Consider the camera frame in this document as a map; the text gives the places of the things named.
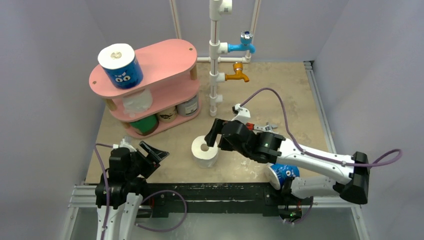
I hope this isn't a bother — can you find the grey toilet paper roll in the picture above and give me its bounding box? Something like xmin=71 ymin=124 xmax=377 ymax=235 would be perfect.
xmin=176 ymin=94 xmax=199 ymax=117

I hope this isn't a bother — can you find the red handled adjustable wrench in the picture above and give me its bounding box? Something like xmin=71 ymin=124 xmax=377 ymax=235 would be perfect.
xmin=246 ymin=122 xmax=278 ymax=134

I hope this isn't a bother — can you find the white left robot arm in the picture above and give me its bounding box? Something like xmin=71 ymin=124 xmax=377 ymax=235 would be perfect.
xmin=94 ymin=141 xmax=169 ymax=240

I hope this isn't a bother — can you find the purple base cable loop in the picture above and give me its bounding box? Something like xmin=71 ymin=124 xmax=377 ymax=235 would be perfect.
xmin=135 ymin=189 xmax=188 ymax=233

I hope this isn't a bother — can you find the plain white toilet paper roll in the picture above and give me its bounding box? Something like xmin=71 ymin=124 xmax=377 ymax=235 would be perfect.
xmin=122 ymin=89 xmax=153 ymax=117

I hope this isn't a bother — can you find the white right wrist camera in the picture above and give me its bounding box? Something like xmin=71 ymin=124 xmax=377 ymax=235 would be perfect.
xmin=231 ymin=103 xmax=251 ymax=124

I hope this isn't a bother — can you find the pink three-tier shelf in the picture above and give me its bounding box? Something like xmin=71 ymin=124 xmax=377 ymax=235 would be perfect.
xmin=88 ymin=39 xmax=200 ymax=139

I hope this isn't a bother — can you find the blue plastic faucet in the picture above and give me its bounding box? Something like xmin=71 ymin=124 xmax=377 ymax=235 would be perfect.
xmin=227 ymin=31 xmax=256 ymax=54

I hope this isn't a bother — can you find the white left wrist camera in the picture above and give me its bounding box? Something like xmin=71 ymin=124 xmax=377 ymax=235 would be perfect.
xmin=112 ymin=135 xmax=137 ymax=152

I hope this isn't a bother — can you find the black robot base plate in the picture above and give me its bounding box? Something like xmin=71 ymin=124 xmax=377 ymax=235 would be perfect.
xmin=142 ymin=182 xmax=303 ymax=221

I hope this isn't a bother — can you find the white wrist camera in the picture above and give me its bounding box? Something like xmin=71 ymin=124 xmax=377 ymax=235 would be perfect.
xmin=231 ymin=103 xmax=251 ymax=124
xmin=112 ymin=135 xmax=137 ymax=152

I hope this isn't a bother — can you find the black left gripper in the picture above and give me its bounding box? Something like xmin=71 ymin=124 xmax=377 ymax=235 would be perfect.
xmin=124 ymin=141 xmax=168 ymax=180

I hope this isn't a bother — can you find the aluminium frame rail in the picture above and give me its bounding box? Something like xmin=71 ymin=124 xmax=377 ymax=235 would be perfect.
xmin=59 ymin=60 xmax=370 ymax=240

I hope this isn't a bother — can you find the blue toilet paper roll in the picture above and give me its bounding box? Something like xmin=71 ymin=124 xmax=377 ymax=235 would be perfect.
xmin=97 ymin=43 xmax=144 ymax=90

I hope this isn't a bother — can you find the green brown roll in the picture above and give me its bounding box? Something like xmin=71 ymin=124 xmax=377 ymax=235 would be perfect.
xmin=129 ymin=114 xmax=159 ymax=136

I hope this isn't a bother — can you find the white PVC pipe stand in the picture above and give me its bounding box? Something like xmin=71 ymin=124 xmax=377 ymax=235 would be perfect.
xmin=168 ymin=0 xmax=263 ymax=117

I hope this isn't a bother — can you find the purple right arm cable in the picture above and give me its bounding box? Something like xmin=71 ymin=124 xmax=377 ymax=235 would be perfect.
xmin=240 ymin=87 xmax=403 ymax=168

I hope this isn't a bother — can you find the orange brass faucet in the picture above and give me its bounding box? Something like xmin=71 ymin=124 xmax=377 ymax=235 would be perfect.
xmin=224 ymin=62 xmax=250 ymax=83

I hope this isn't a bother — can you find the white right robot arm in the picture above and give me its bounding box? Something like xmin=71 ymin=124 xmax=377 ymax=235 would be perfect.
xmin=204 ymin=118 xmax=370 ymax=205

